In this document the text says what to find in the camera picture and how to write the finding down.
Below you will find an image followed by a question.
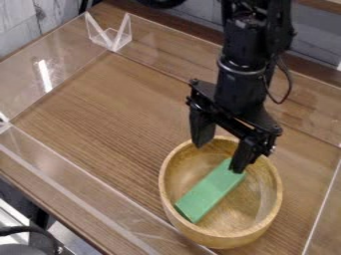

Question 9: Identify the brown wooden bowl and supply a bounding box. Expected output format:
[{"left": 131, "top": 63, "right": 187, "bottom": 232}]
[{"left": 159, "top": 135, "right": 283, "bottom": 249}]

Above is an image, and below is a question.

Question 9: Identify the clear acrylic corner bracket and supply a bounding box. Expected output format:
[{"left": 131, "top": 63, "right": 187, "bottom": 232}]
[{"left": 84, "top": 13, "right": 132, "bottom": 52}]

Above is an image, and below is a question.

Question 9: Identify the clear acrylic front wall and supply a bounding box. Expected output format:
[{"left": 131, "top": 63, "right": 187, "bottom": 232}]
[{"left": 0, "top": 124, "right": 215, "bottom": 255}]

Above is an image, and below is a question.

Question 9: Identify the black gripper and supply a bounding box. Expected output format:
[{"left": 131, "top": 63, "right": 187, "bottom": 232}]
[{"left": 185, "top": 58, "right": 282, "bottom": 173}]

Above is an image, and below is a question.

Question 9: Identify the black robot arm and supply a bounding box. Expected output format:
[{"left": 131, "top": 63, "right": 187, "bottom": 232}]
[{"left": 185, "top": 0, "right": 295, "bottom": 173}]

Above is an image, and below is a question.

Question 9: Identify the green rectangular block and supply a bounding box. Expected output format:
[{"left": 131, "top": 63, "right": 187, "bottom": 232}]
[{"left": 172, "top": 158, "right": 244, "bottom": 224}]

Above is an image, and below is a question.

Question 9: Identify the black cable bottom left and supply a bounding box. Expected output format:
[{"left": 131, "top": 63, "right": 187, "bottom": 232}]
[{"left": 0, "top": 225, "right": 64, "bottom": 255}]

